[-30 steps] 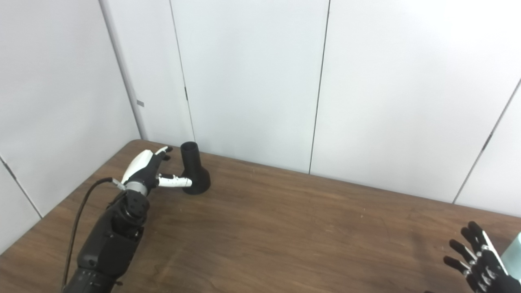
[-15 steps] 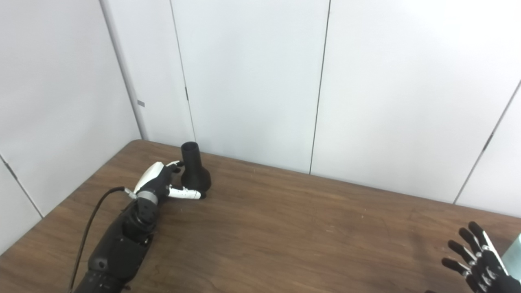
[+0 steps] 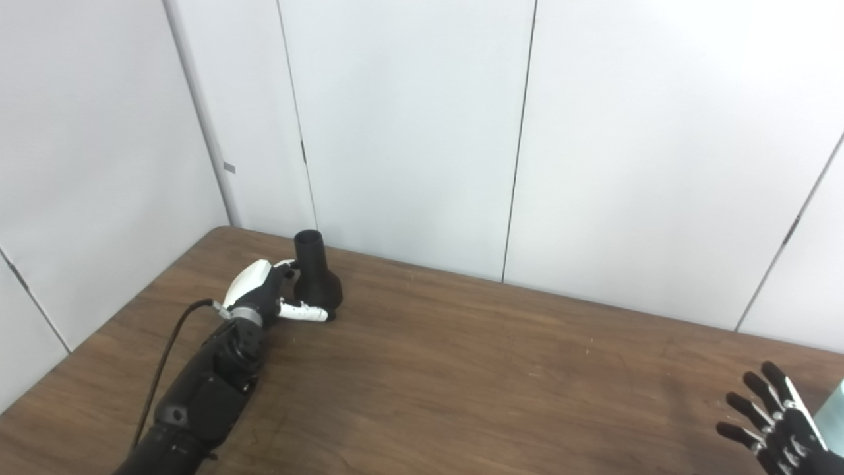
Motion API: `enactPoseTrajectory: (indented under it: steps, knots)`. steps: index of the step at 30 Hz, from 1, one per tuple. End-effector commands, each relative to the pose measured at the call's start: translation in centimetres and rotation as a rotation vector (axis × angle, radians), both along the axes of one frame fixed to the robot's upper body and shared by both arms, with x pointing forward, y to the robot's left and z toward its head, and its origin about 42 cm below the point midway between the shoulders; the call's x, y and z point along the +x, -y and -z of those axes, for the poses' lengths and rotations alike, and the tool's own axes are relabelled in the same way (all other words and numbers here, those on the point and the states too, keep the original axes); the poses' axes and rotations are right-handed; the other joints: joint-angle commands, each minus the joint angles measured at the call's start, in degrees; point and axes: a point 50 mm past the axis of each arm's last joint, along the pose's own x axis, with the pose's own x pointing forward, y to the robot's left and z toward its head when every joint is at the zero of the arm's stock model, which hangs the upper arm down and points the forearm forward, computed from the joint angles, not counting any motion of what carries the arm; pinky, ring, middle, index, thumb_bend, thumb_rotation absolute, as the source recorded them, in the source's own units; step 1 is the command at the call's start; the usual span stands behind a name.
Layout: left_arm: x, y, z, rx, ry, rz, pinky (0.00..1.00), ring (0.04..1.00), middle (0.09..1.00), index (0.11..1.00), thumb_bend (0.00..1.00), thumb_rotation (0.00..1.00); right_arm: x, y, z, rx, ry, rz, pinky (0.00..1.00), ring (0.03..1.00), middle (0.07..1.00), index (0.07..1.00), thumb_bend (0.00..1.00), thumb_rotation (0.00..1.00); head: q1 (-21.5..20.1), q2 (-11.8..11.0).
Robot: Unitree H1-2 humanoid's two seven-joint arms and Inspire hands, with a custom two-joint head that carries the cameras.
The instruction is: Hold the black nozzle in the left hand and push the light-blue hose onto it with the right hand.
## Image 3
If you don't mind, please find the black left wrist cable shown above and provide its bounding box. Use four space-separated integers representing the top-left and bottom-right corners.
130 298 231 456

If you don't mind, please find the black flared nozzle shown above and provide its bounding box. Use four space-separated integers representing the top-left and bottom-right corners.
293 229 344 322

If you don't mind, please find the white and black right hand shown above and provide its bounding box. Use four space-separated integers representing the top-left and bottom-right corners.
716 361 844 475

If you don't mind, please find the light blue cylindrical cup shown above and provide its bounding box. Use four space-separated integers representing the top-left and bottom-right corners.
813 379 844 451

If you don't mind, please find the white and black left hand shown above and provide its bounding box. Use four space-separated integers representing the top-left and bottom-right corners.
222 259 330 329

